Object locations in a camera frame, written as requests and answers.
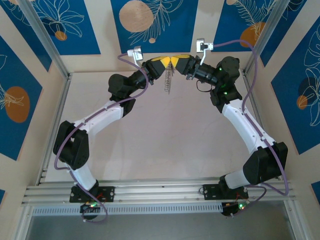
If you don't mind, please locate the black controller board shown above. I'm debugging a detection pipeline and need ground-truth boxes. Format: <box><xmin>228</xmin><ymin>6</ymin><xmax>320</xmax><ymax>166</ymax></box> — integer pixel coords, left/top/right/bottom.
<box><xmin>79</xmin><ymin>201</ymin><xmax>101</xmax><ymax>215</ymax></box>
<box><xmin>220</xmin><ymin>201</ymin><xmax>249</xmax><ymax>218</ymax></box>

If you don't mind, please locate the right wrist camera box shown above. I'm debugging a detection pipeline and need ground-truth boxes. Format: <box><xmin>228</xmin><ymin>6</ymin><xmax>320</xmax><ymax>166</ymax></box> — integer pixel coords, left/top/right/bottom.
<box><xmin>195</xmin><ymin>37</ymin><xmax>214</xmax><ymax>53</ymax></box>

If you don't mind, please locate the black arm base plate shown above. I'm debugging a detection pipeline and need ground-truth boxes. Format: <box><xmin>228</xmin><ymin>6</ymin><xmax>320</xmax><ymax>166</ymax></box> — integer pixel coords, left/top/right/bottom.
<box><xmin>69</xmin><ymin>185</ymin><xmax>116</xmax><ymax>204</ymax></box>
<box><xmin>202</xmin><ymin>183</ymin><xmax>250</xmax><ymax>201</ymax></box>

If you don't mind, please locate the short aluminium frame post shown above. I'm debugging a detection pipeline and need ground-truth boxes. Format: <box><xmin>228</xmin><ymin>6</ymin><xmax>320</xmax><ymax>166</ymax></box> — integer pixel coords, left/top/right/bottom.
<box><xmin>11</xmin><ymin>206</ymin><xmax>35</xmax><ymax>240</ymax></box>
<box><xmin>283</xmin><ymin>199</ymin><xmax>309</xmax><ymax>240</ymax></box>

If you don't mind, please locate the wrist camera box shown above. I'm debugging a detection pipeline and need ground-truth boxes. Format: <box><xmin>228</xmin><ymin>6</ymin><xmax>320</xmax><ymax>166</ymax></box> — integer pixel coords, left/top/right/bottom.
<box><xmin>126</xmin><ymin>45</ymin><xmax>144</xmax><ymax>62</ymax></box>
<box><xmin>195</xmin><ymin>37</ymin><xmax>214</xmax><ymax>53</ymax></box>

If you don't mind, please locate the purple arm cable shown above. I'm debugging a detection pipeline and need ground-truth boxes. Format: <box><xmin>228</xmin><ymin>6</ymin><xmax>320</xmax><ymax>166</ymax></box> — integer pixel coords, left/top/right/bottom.
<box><xmin>54</xmin><ymin>52</ymin><xmax>151</xmax><ymax>225</ymax></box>
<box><xmin>212</xmin><ymin>39</ymin><xmax>291</xmax><ymax>218</ymax></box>

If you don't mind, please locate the thin black cable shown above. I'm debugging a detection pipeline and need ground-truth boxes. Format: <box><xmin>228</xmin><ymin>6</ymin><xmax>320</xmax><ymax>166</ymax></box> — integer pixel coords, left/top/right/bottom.
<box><xmin>195</xmin><ymin>79</ymin><xmax>214</xmax><ymax>93</ymax></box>

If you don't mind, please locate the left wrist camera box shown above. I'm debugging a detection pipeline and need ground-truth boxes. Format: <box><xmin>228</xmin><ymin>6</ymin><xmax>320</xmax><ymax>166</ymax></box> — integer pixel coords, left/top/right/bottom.
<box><xmin>126</xmin><ymin>45</ymin><xmax>144</xmax><ymax>62</ymax></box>

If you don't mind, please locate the grey slotted cable duct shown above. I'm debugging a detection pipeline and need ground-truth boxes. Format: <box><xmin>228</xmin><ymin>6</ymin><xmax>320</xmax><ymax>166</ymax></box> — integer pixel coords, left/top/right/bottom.
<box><xmin>31</xmin><ymin>202</ymin><xmax>224</xmax><ymax>218</ymax></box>

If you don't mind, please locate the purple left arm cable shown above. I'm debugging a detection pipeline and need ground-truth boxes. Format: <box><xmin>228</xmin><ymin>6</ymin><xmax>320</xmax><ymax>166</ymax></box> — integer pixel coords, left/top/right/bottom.
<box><xmin>54</xmin><ymin>52</ymin><xmax>151</xmax><ymax>225</ymax></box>

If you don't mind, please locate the wide aluminium frame rail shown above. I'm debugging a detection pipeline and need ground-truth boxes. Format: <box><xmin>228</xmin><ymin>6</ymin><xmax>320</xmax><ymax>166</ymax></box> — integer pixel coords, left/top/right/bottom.
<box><xmin>21</xmin><ymin>177</ymin><xmax>300</xmax><ymax>208</ymax></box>

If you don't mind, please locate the silver keyring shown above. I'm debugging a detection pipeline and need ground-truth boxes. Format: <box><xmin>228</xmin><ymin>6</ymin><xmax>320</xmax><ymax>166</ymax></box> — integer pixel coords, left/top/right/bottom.
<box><xmin>163</xmin><ymin>61</ymin><xmax>175</xmax><ymax>95</ymax></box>

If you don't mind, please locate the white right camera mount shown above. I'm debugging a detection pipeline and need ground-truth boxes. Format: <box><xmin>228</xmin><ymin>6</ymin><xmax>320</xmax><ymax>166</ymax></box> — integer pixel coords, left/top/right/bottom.
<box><xmin>199</xmin><ymin>49</ymin><xmax>209</xmax><ymax>67</ymax></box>

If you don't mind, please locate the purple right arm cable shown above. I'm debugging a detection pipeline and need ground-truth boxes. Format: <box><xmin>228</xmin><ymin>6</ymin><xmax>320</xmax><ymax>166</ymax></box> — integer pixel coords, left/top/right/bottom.
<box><xmin>212</xmin><ymin>39</ymin><xmax>291</xmax><ymax>218</ymax></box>

